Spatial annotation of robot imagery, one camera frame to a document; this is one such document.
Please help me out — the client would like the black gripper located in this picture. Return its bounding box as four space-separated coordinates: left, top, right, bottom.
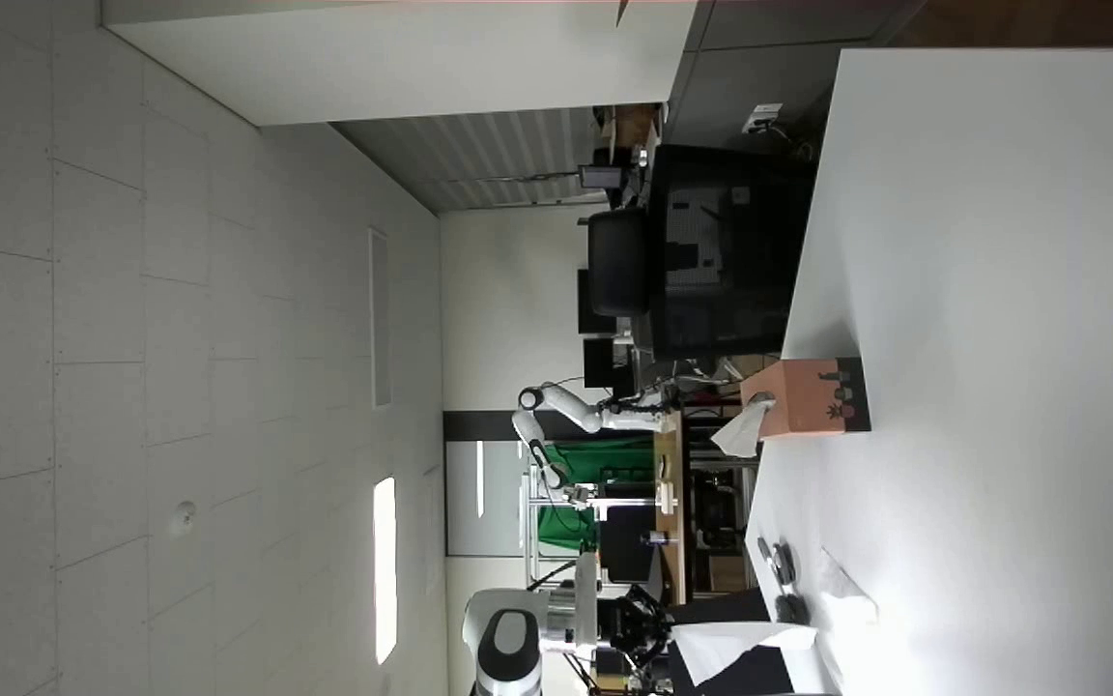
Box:
594 584 693 673

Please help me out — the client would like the orange tissue box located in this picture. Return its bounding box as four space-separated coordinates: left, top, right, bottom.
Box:
737 358 876 443

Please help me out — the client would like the brown cardboard box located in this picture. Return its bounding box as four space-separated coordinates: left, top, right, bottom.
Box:
594 104 666 154

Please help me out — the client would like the small white box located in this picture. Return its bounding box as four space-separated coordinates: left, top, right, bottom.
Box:
737 101 787 141

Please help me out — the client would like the black case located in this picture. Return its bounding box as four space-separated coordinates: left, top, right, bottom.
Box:
708 644 835 696

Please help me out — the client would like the wooden shelf rack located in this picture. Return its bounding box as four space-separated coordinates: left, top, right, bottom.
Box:
652 363 768 610

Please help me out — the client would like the bright ceiling light panel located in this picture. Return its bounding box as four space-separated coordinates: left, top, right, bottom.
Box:
370 474 402 668

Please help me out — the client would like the black computer monitor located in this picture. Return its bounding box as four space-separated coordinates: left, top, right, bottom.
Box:
574 145 822 363

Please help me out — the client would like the pale round ceiling detector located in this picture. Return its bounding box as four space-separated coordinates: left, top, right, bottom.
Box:
166 501 203 543

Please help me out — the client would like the grey corrugated panel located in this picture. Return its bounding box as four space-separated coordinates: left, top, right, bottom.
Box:
334 104 611 218

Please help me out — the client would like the white cabinet block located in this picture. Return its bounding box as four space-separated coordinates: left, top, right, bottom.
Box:
102 0 705 132

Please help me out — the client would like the white metal frame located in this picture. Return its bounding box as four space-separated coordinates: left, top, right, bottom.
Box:
516 436 666 602

